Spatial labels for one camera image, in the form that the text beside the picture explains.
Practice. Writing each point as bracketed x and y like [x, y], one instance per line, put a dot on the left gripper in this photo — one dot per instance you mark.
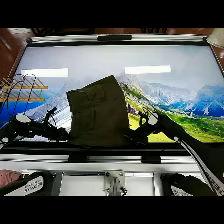
[55, 132]

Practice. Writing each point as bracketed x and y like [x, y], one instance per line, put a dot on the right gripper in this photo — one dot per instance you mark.
[140, 132]

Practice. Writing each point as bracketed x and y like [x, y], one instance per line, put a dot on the olive green shirt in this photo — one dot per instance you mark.
[98, 113]

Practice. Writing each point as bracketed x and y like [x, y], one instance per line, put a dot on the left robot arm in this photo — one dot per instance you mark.
[20, 128]

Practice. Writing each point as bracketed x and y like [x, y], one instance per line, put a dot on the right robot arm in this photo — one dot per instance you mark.
[200, 150]

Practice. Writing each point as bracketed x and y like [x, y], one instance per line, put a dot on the pink garment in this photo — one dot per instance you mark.
[10, 178]

